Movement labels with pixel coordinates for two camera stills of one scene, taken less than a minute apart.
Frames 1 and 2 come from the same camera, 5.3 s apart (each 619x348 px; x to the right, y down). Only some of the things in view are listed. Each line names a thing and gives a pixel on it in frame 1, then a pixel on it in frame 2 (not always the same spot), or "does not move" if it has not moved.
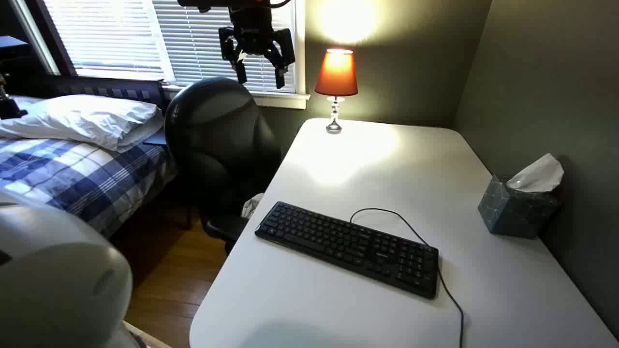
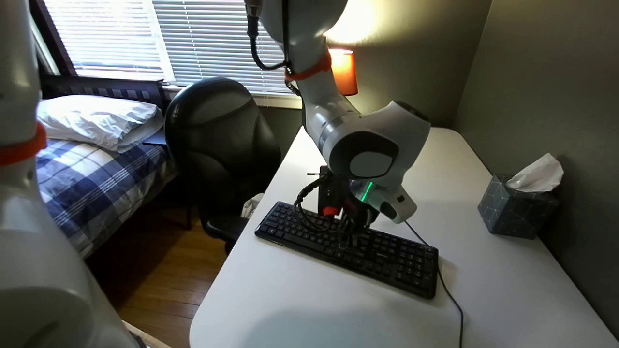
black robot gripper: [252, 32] → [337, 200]
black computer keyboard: [395, 262] does not move
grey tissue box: [527, 206] does not move
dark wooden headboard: [117, 88] does not move
